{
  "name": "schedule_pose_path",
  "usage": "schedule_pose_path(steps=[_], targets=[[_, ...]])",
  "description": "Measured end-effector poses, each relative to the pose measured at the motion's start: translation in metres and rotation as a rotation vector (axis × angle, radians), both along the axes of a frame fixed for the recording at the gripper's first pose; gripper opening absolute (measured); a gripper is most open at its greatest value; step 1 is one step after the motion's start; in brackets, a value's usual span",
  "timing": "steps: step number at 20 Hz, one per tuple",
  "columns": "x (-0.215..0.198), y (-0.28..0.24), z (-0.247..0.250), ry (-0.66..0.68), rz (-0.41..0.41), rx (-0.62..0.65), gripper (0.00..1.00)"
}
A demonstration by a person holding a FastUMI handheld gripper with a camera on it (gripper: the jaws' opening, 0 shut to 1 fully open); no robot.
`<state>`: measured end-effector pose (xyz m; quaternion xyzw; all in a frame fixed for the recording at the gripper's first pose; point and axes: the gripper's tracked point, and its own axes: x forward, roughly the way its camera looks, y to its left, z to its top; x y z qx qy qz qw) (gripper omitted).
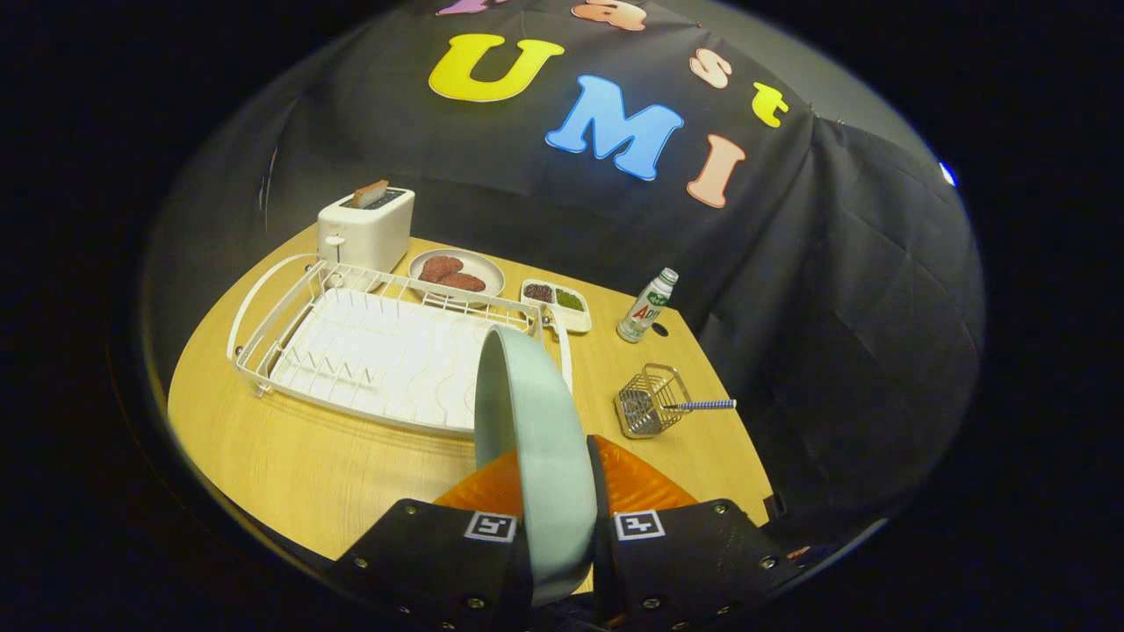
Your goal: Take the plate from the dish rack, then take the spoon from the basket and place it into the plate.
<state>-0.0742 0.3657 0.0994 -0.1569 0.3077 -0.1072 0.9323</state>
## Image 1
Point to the pile of dark beans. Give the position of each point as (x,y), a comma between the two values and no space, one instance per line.
(538,293)

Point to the white toaster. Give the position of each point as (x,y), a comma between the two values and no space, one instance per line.
(364,233)

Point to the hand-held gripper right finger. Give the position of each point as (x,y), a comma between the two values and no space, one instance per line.
(685,562)

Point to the pale green plate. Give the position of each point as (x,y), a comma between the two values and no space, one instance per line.
(544,456)

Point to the white drink bottle green label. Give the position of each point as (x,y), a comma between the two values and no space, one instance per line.
(648,307)

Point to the bread slice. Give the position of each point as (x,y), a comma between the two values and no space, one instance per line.
(371,194)

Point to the beige dish with meat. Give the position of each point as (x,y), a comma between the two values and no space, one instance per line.
(487,268)

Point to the brown meat piece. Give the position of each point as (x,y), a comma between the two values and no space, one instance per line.
(464,283)
(441,267)

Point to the pile of green beans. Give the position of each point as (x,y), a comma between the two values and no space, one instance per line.
(570,299)

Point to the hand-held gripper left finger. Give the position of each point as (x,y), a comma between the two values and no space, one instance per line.
(439,562)

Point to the white divided snack tray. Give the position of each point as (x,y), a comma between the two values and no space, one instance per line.
(575,320)

